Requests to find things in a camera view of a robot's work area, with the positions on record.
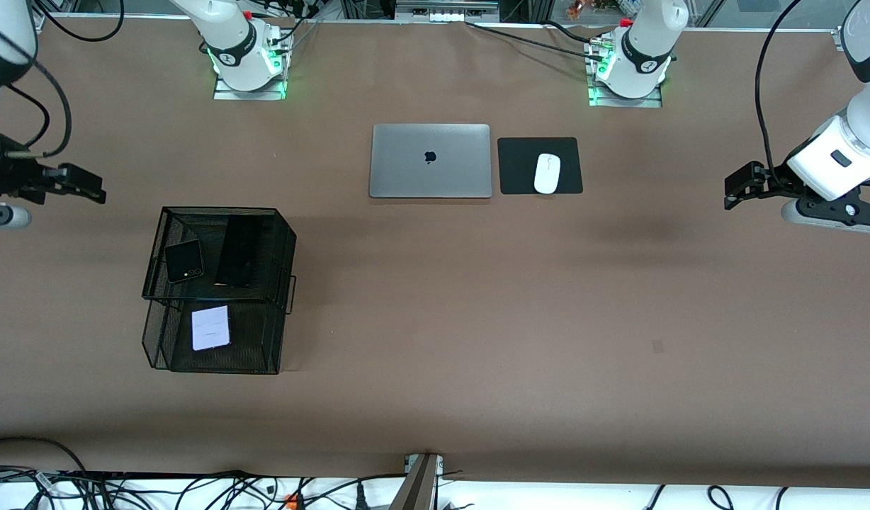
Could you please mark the white computer mouse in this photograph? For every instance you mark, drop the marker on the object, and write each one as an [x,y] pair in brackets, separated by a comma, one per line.
[547,173]

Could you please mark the black mouse pad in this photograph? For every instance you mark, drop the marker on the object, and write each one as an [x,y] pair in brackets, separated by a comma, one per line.
[520,166]

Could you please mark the small black flip phone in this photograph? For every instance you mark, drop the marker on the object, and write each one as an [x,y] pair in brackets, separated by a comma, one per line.
[184,261]

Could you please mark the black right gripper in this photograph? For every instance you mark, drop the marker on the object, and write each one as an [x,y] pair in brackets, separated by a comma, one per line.
[8,177]

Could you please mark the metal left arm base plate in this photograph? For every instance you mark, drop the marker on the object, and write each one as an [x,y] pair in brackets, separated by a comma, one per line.
[598,102]

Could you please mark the silver closed laptop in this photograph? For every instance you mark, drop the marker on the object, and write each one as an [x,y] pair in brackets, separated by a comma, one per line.
[430,161]

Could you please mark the white pink flip phone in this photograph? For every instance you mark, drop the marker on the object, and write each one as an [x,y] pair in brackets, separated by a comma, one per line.
[210,328]

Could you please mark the black mesh drawer organizer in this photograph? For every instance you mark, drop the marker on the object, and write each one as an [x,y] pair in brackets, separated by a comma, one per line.
[258,333]

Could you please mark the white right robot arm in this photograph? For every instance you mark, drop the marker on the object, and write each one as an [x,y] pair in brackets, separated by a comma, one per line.
[240,57]

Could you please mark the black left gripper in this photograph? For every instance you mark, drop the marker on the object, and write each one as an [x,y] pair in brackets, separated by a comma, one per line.
[777,177]

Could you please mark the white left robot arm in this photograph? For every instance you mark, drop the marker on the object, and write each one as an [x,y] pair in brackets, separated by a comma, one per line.
[640,71]

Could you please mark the grey power strip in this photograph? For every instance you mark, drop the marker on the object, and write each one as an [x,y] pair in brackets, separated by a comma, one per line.
[445,14]

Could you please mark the grey metal frame post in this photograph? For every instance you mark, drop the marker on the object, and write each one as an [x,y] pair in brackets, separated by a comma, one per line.
[415,489]

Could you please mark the long black smartphone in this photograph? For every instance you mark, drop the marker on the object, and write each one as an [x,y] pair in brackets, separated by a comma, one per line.
[238,251]

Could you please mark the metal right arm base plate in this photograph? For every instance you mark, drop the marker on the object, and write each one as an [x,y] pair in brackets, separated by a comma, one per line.
[226,93]

